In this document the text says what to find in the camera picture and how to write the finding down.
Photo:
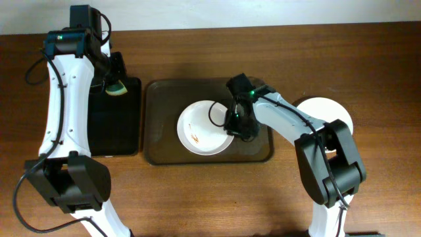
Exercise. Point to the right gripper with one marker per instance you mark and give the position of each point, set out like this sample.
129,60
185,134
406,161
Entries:
239,128

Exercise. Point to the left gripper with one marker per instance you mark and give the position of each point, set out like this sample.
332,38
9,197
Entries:
116,76

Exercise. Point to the green yellow sponge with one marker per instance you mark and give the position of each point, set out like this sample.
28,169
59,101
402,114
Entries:
116,89

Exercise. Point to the brown serving tray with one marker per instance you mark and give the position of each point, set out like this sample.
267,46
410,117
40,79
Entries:
164,102

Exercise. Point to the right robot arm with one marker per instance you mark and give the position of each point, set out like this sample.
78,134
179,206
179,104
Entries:
330,165

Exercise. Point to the white plate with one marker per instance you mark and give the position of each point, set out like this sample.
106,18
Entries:
325,109
197,128

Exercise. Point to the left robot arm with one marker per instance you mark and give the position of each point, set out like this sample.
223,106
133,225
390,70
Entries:
65,174

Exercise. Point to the black rectangular sponge tray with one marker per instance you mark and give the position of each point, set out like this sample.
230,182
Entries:
113,123

